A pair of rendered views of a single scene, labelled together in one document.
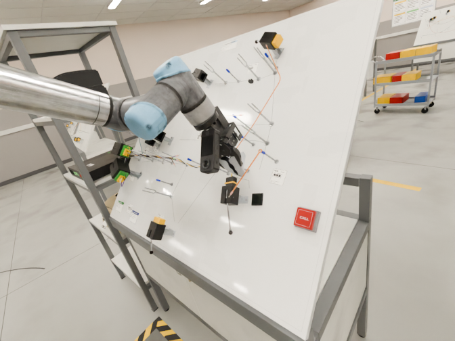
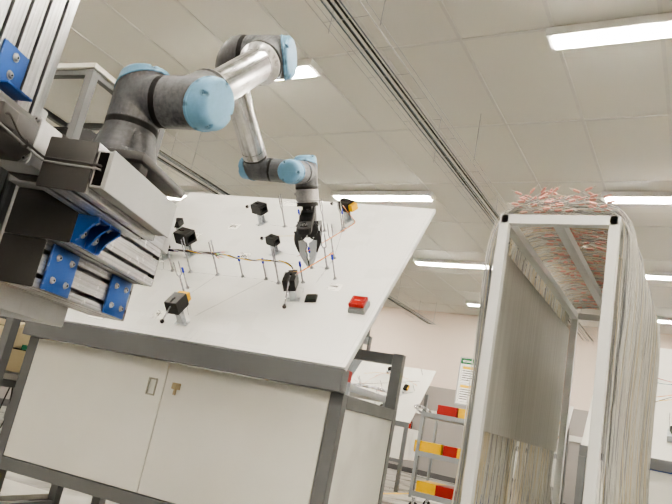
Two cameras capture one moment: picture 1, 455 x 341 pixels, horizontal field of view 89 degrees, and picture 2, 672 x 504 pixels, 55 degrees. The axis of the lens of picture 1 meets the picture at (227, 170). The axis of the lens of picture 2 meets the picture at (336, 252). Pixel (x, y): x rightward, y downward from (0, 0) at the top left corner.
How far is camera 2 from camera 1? 169 cm
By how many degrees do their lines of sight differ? 44
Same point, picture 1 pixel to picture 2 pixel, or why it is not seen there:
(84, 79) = not seen: hidden behind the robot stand
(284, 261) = (332, 331)
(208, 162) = (307, 224)
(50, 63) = not seen: outside the picture
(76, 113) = (255, 144)
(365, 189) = (397, 367)
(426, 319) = not seen: outside the picture
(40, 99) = (254, 125)
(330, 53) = (391, 230)
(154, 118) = (301, 170)
